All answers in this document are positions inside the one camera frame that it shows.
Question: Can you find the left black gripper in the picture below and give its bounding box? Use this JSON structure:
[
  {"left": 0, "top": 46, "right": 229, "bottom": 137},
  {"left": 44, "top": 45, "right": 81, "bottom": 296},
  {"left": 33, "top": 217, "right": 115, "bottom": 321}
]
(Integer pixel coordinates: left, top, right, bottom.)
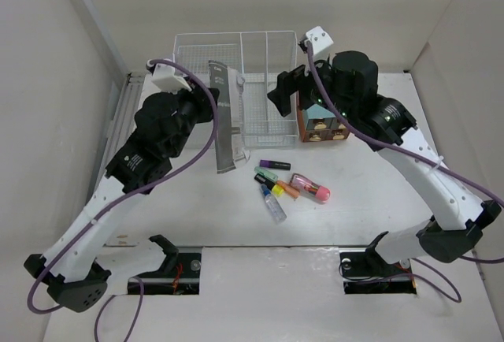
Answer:
[{"left": 167, "top": 76, "right": 220, "bottom": 158}]

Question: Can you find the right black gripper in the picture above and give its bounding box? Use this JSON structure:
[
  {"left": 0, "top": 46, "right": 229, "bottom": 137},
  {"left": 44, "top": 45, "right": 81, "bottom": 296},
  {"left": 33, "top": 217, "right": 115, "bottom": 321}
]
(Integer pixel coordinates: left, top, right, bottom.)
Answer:
[{"left": 267, "top": 50, "right": 356, "bottom": 122}]

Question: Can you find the grey setup guide booklet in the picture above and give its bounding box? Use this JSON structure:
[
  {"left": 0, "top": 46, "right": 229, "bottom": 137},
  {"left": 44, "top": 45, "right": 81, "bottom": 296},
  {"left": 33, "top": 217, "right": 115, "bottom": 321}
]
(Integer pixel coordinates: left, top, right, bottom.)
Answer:
[{"left": 209, "top": 60, "right": 235, "bottom": 174}]

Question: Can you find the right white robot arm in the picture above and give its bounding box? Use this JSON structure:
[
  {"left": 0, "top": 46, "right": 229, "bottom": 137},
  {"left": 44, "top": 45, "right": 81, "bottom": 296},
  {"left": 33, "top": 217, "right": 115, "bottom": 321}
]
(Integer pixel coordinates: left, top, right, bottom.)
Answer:
[{"left": 268, "top": 50, "right": 503, "bottom": 276}]

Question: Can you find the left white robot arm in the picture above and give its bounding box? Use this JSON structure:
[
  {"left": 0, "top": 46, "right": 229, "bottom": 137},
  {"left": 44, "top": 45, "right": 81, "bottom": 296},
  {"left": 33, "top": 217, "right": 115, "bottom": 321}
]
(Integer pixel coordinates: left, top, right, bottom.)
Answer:
[{"left": 24, "top": 85, "right": 220, "bottom": 313}]

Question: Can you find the teal wooden drawer box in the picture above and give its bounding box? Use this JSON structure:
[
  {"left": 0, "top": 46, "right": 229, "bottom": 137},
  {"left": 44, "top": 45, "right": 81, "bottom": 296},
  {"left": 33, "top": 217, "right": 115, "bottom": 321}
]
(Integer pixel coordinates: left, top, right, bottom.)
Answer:
[{"left": 296, "top": 95, "right": 350, "bottom": 143}]

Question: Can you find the purple highlighter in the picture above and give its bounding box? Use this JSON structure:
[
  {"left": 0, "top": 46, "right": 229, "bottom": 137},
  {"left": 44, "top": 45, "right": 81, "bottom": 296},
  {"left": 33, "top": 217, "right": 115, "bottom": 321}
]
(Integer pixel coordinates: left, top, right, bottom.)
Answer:
[{"left": 259, "top": 160, "right": 291, "bottom": 171}]

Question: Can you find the green highlighter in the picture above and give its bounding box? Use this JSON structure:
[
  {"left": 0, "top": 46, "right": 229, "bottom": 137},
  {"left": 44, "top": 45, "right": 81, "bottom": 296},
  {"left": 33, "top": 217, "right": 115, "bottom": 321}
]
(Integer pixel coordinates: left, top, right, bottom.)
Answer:
[{"left": 254, "top": 166, "right": 278, "bottom": 183}]

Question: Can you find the yellow highlighter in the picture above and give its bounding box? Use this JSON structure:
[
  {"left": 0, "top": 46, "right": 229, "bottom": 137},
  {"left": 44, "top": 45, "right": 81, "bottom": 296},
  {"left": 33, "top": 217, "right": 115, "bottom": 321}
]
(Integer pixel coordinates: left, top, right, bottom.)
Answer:
[{"left": 254, "top": 173, "right": 284, "bottom": 196}]

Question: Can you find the orange highlighter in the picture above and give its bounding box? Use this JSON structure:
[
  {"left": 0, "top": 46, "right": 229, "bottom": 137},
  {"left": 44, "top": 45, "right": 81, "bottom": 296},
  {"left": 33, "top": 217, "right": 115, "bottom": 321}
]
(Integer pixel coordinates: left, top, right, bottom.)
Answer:
[{"left": 276, "top": 180, "right": 300, "bottom": 199}]

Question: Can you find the pink capsule pencil case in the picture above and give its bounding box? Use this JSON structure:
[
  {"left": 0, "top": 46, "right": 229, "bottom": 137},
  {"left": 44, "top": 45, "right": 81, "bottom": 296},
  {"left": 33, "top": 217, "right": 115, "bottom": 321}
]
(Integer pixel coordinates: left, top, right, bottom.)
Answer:
[{"left": 290, "top": 173, "right": 331, "bottom": 203}]

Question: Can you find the clear blue-cap bottle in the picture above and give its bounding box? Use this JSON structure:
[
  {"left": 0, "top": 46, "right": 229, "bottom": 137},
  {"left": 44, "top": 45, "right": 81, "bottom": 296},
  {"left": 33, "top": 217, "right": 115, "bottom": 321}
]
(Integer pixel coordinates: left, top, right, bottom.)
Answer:
[{"left": 260, "top": 184, "right": 287, "bottom": 224}]

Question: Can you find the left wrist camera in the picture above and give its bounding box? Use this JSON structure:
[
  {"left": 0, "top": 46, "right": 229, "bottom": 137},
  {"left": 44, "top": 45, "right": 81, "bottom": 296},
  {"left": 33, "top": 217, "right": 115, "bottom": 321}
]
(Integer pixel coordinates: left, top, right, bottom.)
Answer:
[{"left": 146, "top": 60, "right": 192, "bottom": 94}]

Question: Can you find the white wire desk organizer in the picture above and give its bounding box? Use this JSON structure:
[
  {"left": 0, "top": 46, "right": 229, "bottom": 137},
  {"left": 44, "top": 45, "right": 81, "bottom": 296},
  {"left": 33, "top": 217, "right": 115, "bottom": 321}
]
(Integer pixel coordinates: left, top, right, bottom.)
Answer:
[{"left": 173, "top": 30, "right": 298, "bottom": 149}]

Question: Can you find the aluminium rail frame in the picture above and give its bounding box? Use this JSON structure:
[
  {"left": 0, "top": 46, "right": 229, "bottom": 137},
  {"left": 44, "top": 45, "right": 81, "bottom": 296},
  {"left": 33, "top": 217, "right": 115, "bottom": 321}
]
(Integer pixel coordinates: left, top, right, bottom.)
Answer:
[{"left": 86, "top": 72, "right": 146, "bottom": 201}]

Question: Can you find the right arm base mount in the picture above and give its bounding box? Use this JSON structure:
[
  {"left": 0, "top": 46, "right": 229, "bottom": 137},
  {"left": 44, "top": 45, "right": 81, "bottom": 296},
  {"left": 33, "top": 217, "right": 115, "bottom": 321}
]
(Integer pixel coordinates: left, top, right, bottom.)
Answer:
[{"left": 339, "top": 249, "right": 417, "bottom": 295}]

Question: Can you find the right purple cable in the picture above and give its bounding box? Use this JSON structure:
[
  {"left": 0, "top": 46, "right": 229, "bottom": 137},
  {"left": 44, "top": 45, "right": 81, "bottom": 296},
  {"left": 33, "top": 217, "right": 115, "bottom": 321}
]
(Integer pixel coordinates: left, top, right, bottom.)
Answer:
[{"left": 305, "top": 40, "right": 504, "bottom": 304}]

